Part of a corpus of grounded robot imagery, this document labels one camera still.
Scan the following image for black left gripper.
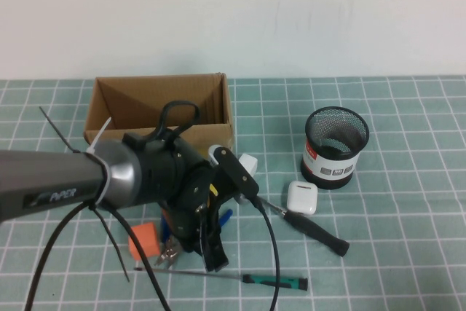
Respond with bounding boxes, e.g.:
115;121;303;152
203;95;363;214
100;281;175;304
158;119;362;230
165;164;238;273

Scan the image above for blue-handled pliers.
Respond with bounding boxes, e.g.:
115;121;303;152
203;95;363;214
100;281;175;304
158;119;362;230
154;208;234;270

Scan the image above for black-handled screwdriver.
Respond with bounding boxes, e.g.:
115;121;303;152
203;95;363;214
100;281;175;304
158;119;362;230
256;196;351;258

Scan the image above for orange cube block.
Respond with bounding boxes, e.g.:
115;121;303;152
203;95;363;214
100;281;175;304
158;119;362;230
127;222;162;261

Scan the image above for black zip tie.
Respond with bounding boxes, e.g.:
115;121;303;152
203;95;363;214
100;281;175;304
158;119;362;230
88;207;131;283
39;106;84;154

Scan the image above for white cube block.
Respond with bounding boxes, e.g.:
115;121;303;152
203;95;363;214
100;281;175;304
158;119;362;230
238;154;259;181

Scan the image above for green and black long screwdriver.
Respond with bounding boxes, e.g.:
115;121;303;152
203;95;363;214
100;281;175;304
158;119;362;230
133;267;309;292

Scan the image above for white earbuds case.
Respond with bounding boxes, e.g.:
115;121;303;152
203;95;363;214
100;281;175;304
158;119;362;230
285;180;318;216

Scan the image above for black mesh pen holder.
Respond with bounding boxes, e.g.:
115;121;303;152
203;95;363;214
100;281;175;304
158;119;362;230
299;106;370;191

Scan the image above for white zip tie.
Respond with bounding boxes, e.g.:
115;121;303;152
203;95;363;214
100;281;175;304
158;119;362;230
86;117;114;213

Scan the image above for brown cardboard box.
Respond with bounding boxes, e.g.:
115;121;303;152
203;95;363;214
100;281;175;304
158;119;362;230
82;72;236;162

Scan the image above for green checked tablecloth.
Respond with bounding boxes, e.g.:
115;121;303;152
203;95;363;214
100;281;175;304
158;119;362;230
0;76;466;311

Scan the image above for black cable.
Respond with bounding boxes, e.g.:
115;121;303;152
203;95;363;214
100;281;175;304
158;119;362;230
253;196;283;311
155;101;202;144
111;208;172;311
23;202;92;311

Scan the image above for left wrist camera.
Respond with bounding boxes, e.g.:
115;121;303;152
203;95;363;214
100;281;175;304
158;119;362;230
208;144;260;205

